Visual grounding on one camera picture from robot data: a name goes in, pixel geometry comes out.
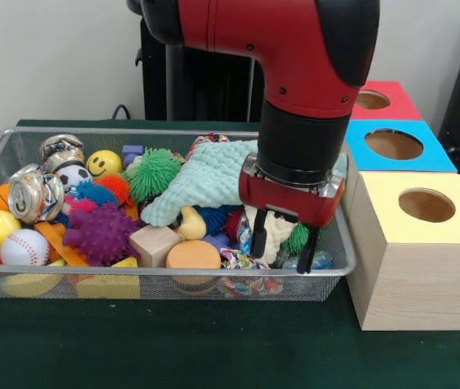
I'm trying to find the wooden three-hole sorting box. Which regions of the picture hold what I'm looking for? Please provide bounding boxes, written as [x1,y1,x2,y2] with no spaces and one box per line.
[341,79,460,331]

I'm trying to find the white baseball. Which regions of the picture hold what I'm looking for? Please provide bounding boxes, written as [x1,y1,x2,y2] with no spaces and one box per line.
[0,229,51,267]

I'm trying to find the purple spiky ball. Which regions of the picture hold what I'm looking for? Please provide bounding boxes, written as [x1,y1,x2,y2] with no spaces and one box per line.
[62,201,144,267]

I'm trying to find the clear mesh bin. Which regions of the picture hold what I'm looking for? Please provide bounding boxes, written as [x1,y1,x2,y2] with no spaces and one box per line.
[0,127,357,302]

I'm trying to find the cream knitted cloth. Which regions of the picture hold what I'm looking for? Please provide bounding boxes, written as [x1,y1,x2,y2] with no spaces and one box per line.
[243,203,297,264]

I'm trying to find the wooden cube block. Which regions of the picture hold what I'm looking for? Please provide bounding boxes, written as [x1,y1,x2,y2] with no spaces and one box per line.
[130,224,184,268]

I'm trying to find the dark green table cloth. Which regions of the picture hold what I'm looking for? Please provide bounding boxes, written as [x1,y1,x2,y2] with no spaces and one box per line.
[0,120,460,389]

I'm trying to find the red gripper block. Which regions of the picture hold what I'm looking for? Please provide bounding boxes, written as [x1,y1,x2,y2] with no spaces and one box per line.
[238,165,347,275]

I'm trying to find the yellow smiley face ball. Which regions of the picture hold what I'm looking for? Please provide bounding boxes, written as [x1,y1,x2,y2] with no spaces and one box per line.
[87,150,123,179]

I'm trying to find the green spiky ball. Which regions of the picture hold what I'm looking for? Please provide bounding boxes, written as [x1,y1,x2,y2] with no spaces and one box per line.
[128,147,183,203]
[283,223,312,256]

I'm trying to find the crushed silver can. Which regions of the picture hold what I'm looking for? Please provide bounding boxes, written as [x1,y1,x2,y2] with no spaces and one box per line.
[7,165,66,224]

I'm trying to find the clear wrapper with blue print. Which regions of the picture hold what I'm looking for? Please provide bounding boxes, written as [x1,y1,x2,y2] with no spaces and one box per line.
[282,250,334,272]

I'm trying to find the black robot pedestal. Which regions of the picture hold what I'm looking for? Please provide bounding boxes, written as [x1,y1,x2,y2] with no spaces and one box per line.
[135,18,265,122]

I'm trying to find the mint green cloth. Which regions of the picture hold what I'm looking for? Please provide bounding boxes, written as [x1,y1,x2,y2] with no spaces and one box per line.
[139,139,350,228]

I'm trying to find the orange round disc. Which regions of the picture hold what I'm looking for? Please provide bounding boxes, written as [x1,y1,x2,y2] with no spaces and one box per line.
[166,240,222,286]

